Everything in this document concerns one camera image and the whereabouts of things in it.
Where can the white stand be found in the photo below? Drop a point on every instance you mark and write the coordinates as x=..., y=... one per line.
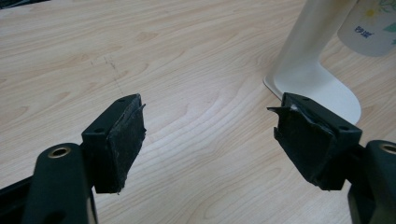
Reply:
x=314, y=62

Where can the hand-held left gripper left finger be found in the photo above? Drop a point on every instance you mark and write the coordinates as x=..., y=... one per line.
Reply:
x=115, y=146

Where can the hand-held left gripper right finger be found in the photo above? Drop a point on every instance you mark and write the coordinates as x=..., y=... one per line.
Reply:
x=320, y=146

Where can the dark object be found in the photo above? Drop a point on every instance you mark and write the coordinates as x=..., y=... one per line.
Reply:
x=18, y=2

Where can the white floral print bottle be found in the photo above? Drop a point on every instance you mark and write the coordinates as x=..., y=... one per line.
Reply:
x=370, y=28

